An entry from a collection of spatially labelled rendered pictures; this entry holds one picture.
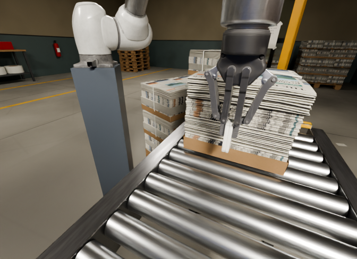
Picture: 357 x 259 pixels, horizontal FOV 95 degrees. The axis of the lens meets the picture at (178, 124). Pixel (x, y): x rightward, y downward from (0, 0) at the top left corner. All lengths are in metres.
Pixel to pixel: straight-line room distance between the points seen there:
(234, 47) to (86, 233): 0.41
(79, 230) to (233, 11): 0.44
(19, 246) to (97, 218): 1.17
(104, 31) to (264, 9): 0.77
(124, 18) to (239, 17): 0.74
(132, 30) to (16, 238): 1.44
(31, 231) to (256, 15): 1.60
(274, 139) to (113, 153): 0.89
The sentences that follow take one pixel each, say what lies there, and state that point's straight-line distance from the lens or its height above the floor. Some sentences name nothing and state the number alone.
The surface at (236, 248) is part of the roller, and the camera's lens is 0.37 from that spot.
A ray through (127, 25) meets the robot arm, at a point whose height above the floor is 1.19.
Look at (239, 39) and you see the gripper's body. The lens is 0.30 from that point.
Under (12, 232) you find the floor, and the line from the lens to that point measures 1.66.
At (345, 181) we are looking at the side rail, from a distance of 0.62.
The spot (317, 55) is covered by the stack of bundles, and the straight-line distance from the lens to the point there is 6.47.
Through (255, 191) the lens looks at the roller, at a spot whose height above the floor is 0.80.
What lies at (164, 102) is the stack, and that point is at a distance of 1.17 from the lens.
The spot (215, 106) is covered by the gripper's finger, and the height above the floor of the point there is 1.00.
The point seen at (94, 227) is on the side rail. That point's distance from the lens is 0.39.
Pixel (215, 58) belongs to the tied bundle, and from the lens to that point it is 1.55.
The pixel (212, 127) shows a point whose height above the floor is 0.90.
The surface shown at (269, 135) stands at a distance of 0.47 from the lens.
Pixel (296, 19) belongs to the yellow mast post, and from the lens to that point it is 2.49.
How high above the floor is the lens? 1.11
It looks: 26 degrees down
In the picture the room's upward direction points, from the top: 1 degrees clockwise
